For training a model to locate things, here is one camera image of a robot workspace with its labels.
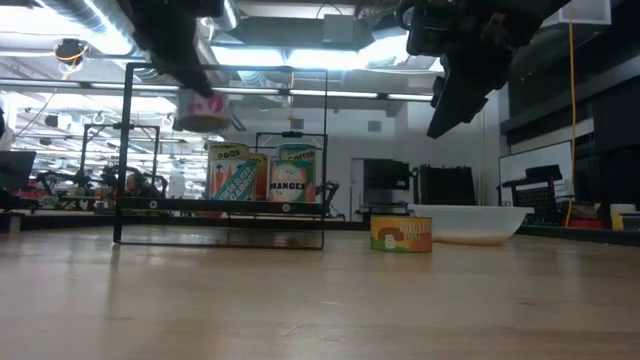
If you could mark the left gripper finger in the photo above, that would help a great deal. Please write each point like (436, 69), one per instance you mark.
(192, 75)

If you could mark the short salmon can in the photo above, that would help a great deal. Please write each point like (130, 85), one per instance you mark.
(202, 112)

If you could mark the short sliced carrots can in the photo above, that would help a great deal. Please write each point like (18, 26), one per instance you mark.
(232, 182)

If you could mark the tall carrots can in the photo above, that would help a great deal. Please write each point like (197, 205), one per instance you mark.
(297, 151)

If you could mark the short mushroom can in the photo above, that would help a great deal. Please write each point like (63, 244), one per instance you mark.
(401, 233)

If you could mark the short oranges can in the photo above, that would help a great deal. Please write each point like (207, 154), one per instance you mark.
(292, 182)

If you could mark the black background robot arm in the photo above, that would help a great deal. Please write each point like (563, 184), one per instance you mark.
(334, 189)

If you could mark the long ceiling light bar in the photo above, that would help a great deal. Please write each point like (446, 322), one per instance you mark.
(350, 93)

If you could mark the whiteboard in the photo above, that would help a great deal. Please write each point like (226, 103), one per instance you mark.
(535, 160)

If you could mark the black tool cart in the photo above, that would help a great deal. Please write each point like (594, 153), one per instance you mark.
(537, 192)

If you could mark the clear plastic bowl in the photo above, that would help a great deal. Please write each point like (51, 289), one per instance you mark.
(470, 223)

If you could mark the person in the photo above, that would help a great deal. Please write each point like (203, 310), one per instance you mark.
(3, 135)

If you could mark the dark monitor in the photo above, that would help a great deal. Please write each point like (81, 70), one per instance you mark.
(15, 170)

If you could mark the wooden shelf with black frame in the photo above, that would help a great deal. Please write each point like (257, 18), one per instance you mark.
(200, 205)

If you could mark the black aluminium table frame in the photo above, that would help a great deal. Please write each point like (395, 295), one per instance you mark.
(75, 221)

